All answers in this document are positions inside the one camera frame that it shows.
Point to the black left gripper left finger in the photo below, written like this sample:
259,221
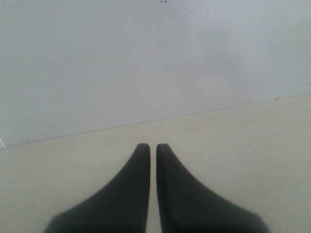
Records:
119,207

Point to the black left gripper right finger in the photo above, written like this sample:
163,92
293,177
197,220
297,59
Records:
187,206

